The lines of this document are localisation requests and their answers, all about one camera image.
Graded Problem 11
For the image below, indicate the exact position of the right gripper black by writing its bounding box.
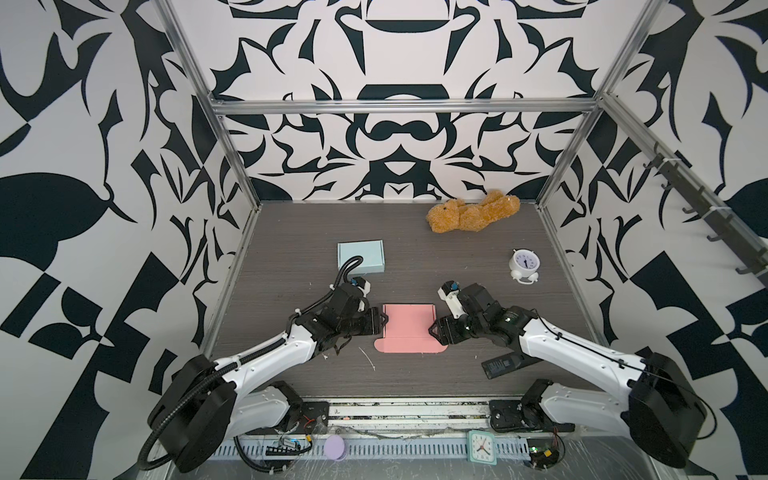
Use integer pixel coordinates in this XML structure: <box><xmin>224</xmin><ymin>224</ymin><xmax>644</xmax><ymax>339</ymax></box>
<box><xmin>425</xmin><ymin>313</ymin><xmax>489</xmax><ymax>345</ymax></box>

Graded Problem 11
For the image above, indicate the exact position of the pink paper box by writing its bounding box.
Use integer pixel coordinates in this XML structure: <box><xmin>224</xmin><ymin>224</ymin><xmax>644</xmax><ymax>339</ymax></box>
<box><xmin>374</xmin><ymin>304</ymin><xmax>447</xmax><ymax>354</ymax></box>

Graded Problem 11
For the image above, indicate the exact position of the light blue paper box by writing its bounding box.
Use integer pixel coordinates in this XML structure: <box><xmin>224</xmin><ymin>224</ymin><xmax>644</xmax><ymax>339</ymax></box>
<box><xmin>337</xmin><ymin>239</ymin><xmax>386</xmax><ymax>277</ymax></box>

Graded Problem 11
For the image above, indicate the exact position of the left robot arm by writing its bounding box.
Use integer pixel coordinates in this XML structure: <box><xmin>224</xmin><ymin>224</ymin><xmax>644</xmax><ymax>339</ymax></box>
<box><xmin>137</xmin><ymin>255</ymin><xmax>388</xmax><ymax>472</ymax></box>

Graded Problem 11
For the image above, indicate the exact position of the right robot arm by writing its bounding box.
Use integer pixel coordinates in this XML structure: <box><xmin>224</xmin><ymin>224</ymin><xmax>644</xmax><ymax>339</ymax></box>
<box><xmin>429</xmin><ymin>281</ymin><xmax>711</xmax><ymax>469</ymax></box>

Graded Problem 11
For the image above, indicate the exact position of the black remote control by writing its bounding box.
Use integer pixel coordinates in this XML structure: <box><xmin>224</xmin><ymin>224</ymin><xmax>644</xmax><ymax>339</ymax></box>
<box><xmin>481</xmin><ymin>353</ymin><xmax>539</xmax><ymax>380</ymax></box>

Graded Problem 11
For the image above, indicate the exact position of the white alarm clock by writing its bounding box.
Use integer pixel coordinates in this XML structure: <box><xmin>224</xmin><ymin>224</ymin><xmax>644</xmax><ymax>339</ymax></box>
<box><xmin>509</xmin><ymin>249</ymin><xmax>541</xmax><ymax>285</ymax></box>

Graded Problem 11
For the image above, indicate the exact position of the brown teddy bear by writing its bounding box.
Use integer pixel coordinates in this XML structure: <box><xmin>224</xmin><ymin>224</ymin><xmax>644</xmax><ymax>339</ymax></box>
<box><xmin>426</xmin><ymin>190</ymin><xmax>521</xmax><ymax>233</ymax></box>

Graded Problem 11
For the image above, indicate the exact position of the teal square clock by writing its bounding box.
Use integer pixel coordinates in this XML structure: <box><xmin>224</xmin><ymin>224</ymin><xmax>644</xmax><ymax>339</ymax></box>
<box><xmin>467</xmin><ymin>430</ymin><xmax>497</xmax><ymax>466</ymax></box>

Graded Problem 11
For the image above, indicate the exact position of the purple round disc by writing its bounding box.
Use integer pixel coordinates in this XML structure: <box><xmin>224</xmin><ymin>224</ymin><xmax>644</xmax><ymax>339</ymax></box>
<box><xmin>323</xmin><ymin>435</ymin><xmax>347</xmax><ymax>462</ymax></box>

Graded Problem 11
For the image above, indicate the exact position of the left circuit board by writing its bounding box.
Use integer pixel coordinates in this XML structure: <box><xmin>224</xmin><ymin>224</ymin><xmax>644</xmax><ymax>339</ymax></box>
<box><xmin>265</xmin><ymin>436</ymin><xmax>313</xmax><ymax>457</ymax></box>

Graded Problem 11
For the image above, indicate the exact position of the circuit board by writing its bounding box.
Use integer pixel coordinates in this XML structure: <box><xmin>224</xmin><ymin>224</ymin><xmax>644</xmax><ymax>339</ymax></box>
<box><xmin>265</xmin><ymin>436</ymin><xmax>313</xmax><ymax>457</ymax></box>
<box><xmin>526</xmin><ymin>437</ymin><xmax>566</xmax><ymax>471</ymax></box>

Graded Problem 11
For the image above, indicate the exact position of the right circuit board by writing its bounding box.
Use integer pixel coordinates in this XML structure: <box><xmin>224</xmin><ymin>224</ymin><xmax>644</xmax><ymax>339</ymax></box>
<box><xmin>526</xmin><ymin>437</ymin><xmax>566</xmax><ymax>471</ymax></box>

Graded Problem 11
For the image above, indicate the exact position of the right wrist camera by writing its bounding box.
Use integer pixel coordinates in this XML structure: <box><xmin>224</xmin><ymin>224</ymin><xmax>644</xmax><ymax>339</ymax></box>
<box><xmin>438</xmin><ymin>280</ymin><xmax>466</xmax><ymax>319</ymax></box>

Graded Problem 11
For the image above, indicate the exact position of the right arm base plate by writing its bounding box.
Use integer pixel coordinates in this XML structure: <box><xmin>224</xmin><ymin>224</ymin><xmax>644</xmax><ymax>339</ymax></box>
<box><xmin>489</xmin><ymin>400</ymin><xmax>576</xmax><ymax>433</ymax></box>

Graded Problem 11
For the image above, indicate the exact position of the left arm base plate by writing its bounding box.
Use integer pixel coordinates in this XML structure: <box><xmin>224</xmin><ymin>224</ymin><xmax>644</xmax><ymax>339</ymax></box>
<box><xmin>274</xmin><ymin>401</ymin><xmax>330</xmax><ymax>435</ymax></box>

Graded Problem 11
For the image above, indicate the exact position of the white slotted cable duct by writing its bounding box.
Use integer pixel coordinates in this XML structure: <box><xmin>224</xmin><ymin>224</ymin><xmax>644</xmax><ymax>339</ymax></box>
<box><xmin>209</xmin><ymin>437</ymin><xmax>530</xmax><ymax>462</ymax></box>

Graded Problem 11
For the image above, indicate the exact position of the wall hook rail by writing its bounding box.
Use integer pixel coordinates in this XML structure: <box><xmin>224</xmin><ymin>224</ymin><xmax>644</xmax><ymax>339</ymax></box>
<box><xmin>644</xmin><ymin>141</ymin><xmax>767</xmax><ymax>287</ymax></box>

